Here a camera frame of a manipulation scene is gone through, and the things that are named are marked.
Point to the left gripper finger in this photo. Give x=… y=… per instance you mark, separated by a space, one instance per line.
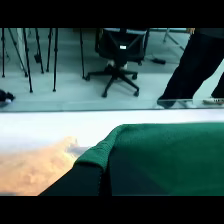
x=80 y=181

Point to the dark green T-shirt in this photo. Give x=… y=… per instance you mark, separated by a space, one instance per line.
x=166 y=156

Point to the black tripod stand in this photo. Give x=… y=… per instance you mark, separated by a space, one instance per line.
x=27 y=63
x=55 y=60

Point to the black office chair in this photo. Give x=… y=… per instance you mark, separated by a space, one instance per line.
x=120 y=50

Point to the person's legs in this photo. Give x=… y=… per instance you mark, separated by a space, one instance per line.
x=193 y=66

